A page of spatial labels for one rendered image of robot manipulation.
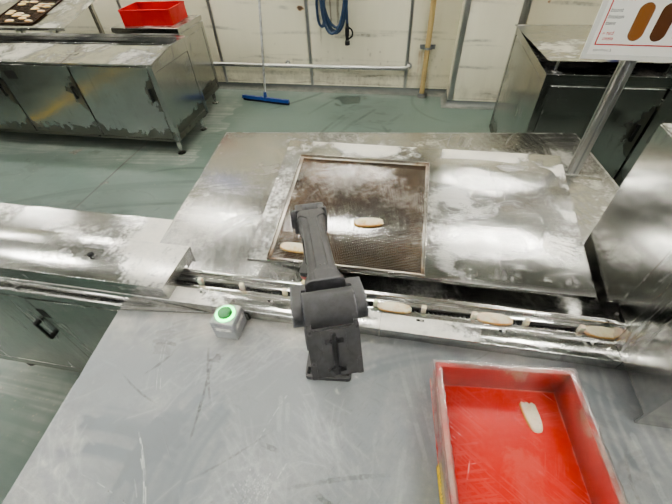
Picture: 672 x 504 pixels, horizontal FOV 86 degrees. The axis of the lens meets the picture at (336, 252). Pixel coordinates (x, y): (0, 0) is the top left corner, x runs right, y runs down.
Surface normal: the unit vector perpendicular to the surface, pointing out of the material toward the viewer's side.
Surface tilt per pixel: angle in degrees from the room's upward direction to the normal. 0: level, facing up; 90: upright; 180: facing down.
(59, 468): 0
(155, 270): 0
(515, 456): 0
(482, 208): 10
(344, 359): 59
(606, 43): 90
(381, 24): 90
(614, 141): 90
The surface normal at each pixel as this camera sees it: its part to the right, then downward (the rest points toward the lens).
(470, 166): -0.07, -0.57
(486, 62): -0.18, 0.71
